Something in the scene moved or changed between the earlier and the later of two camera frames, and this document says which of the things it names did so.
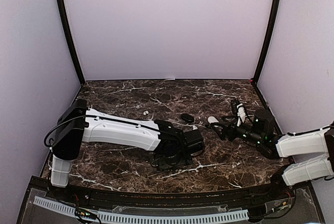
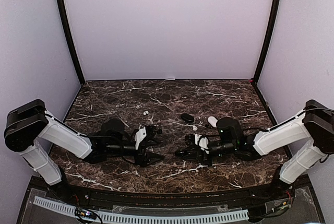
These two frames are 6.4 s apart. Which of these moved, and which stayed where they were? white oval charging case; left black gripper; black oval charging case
Moved: left black gripper
Stayed: white oval charging case; black oval charging case
